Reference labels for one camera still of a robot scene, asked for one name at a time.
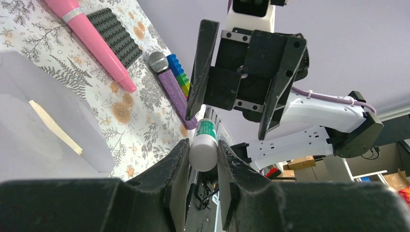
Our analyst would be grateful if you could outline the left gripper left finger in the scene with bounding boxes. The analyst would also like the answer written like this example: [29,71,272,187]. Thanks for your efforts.
[0,139,190,232]

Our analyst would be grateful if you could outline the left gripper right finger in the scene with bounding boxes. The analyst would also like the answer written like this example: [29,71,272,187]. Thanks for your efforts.
[218,140,410,232]

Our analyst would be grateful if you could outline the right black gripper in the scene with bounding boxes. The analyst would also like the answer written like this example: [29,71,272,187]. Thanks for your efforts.
[185,19,309,141]

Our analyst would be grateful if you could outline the green white glue stick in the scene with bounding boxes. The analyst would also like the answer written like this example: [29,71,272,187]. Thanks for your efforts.
[189,118,218,172]

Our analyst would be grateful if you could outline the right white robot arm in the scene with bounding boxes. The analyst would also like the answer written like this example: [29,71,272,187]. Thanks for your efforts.
[185,19,383,170]

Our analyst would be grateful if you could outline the floral patterned table mat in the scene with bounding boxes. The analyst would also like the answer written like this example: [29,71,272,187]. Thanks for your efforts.
[0,0,194,180]

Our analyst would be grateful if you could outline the colourful lego brick stack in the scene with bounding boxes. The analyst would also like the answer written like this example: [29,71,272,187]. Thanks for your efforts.
[166,54,190,98]

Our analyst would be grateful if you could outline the purple glitter microphone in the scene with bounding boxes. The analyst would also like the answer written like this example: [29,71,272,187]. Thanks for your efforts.
[148,51,198,130]

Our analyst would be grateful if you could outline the dark grey lego baseplate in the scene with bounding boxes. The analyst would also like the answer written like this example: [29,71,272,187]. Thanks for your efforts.
[87,8,143,69]

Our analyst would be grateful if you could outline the pink marker pen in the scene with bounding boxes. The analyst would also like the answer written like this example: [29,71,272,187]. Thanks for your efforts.
[44,0,137,93]

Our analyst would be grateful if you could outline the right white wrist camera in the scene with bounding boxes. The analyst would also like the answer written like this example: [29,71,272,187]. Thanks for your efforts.
[224,0,276,32]

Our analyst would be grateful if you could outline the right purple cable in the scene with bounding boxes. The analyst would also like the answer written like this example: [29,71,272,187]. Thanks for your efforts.
[291,86,378,115]

